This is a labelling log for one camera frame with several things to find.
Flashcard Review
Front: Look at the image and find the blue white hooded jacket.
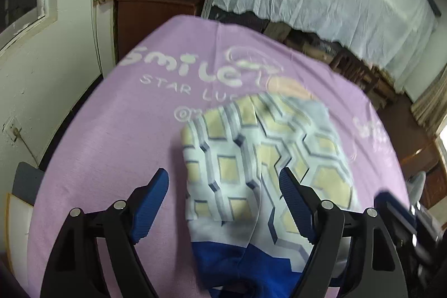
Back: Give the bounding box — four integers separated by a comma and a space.
180, 90, 362, 298

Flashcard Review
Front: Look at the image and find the brown wooden furniture piece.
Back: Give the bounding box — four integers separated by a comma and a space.
363, 68, 399, 112

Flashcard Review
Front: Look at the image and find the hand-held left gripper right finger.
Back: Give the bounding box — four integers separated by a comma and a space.
279, 167, 410, 298

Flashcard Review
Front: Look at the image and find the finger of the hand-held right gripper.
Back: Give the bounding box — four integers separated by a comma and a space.
374, 191, 418, 248

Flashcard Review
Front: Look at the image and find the brown wooden cabinet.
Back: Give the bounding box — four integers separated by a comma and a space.
113, 0, 205, 66

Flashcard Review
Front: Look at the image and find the pink printed blanket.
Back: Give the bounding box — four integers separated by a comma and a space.
26, 15, 414, 298

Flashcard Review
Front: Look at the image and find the white mesh curtain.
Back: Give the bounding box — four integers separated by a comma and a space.
410, 75, 447, 135

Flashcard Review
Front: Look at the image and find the white wall socket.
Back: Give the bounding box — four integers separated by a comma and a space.
3, 121, 22, 144

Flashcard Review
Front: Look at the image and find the grey flat panel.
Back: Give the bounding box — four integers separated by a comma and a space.
12, 162, 47, 207

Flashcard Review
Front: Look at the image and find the white flat board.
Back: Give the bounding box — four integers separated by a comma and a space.
6, 193, 36, 251

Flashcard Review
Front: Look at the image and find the light grey plastic object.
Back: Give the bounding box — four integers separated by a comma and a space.
407, 170, 427, 205

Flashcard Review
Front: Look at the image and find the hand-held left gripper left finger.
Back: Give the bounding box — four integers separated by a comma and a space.
39, 168, 170, 298

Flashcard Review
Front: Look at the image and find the dark wall-mounted bar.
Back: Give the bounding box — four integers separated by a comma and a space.
424, 0, 442, 17

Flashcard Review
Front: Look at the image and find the brown cardboard box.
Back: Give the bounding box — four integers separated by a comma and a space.
263, 20, 291, 41

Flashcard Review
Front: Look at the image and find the dark wooden chair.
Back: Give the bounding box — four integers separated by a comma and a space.
330, 48, 381, 92

